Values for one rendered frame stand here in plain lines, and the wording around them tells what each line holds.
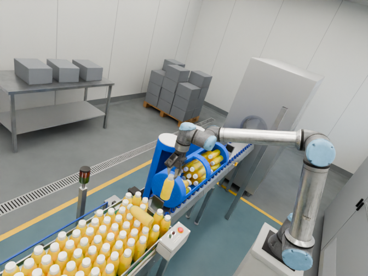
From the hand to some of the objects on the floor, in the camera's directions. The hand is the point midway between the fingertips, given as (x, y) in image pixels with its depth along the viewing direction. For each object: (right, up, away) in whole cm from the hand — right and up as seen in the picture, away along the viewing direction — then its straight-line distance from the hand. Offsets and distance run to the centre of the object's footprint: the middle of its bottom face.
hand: (171, 176), depth 147 cm
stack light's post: (-89, -101, +55) cm, 145 cm away
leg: (+78, -61, +231) cm, 251 cm away
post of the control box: (-28, -128, +44) cm, 138 cm away
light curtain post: (+69, -87, +178) cm, 209 cm away
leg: (+24, -86, +152) cm, 177 cm away
